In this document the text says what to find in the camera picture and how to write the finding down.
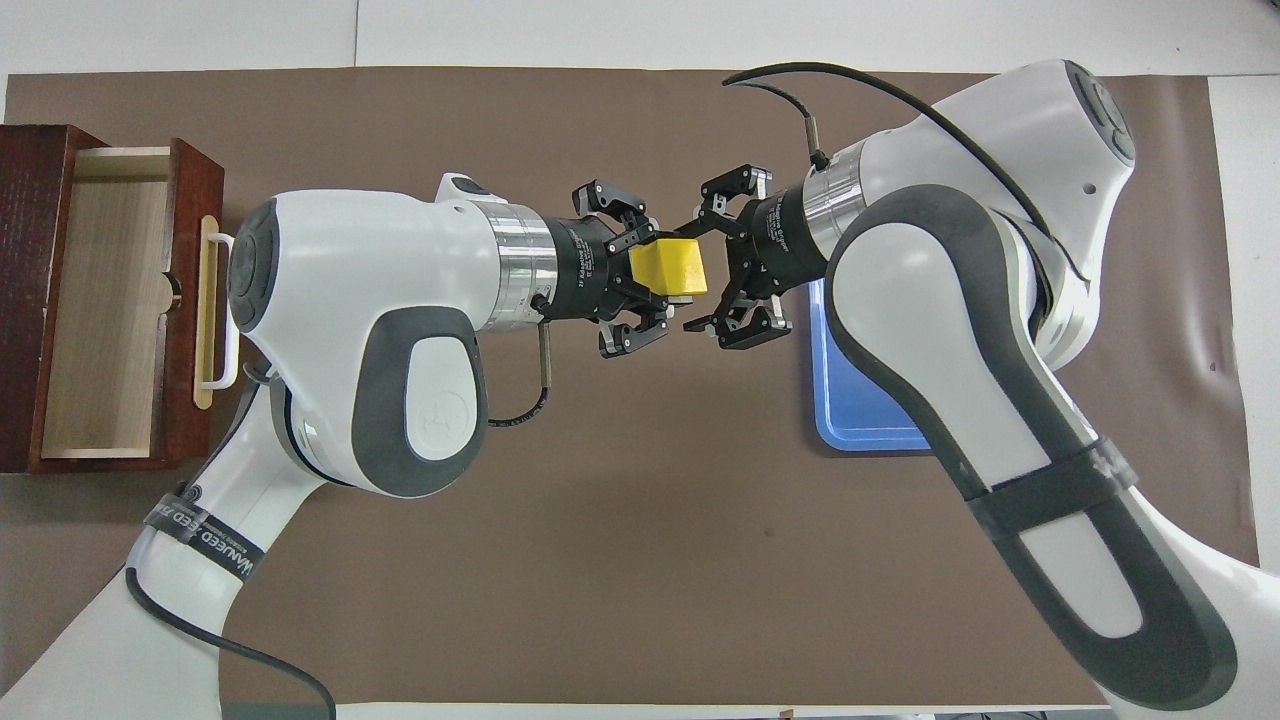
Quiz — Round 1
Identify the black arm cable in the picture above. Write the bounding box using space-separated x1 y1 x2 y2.
123 293 554 720
721 61 1093 283

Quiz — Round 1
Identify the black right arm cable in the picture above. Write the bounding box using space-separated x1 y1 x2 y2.
721 61 1093 283

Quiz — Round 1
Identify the blue plastic tray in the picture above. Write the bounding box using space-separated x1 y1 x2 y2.
809 278 939 452

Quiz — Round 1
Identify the brown table mat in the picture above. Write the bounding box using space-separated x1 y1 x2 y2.
0 66 1261 706

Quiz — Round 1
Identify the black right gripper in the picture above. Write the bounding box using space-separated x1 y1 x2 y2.
674 164 833 352

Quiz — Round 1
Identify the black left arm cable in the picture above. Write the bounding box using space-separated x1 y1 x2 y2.
123 293 554 720

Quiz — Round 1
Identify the yellow cube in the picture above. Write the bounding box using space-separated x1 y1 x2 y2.
627 236 710 302

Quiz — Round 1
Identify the wooden drawer with white handle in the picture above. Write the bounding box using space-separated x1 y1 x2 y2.
28 138 242 474

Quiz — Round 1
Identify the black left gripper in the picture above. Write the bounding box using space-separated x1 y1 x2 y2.
543 179 672 360

